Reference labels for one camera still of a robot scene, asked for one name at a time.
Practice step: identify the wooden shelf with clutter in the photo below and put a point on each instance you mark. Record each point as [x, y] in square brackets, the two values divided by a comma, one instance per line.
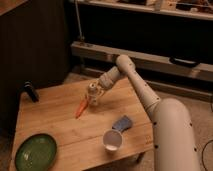
[156, 8]

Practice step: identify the black table clamp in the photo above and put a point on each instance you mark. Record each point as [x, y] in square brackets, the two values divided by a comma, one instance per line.
[30, 90]

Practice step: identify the orange carrot toy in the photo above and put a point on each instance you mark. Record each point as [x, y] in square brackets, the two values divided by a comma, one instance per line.
[82, 106]

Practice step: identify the white plastic cup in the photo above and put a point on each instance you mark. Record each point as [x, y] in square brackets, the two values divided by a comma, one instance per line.
[112, 140]

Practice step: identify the black case handle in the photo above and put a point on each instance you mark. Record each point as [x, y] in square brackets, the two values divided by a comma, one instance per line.
[183, 63]

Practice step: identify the long grey case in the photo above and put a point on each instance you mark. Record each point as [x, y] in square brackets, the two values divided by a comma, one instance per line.
[151, 62]

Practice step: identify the metal vertical rod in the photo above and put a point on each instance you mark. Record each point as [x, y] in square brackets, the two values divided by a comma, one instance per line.
[81, 36]

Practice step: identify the white fabric-wrapped gripper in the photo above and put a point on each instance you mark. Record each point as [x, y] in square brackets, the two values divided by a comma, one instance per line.
[99, 91]

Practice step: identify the small clear bottle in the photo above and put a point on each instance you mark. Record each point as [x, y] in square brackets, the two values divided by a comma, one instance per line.
[92, 94]

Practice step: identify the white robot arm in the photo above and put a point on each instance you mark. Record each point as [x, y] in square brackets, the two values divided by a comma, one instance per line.
[173, 134]

